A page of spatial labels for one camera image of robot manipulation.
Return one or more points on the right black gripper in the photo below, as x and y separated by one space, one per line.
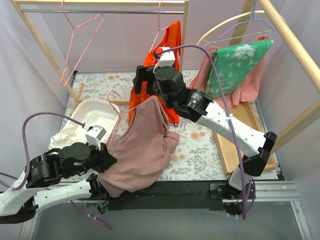
141 80

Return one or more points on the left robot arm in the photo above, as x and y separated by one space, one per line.
56 177

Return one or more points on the pink hanger holding orange shirt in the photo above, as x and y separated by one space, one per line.
159 29

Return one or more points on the white garment in basket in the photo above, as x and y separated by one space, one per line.
71 134

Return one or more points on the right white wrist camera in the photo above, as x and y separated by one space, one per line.
165 58

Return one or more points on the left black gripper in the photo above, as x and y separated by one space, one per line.
106 157

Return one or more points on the right wooden clothes rack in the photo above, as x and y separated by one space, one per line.
286 91

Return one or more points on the green tie-dye garment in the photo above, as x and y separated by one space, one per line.
238 70

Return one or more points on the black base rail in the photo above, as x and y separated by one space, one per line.
171 195

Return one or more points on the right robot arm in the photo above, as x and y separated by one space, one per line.
192 104

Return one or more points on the salmon pink pleated garment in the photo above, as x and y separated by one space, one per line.
201 79

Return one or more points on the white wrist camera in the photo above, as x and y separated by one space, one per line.
94 135
165 58

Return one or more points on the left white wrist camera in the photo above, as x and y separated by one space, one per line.
94 135

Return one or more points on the floral table cloth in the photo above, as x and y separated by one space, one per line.
196 155

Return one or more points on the orange t-shirt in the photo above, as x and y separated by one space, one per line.
172 38

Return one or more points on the white laundry basket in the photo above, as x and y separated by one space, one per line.
91 109

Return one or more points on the dusty pink graphic t-shirt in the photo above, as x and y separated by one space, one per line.
142 152

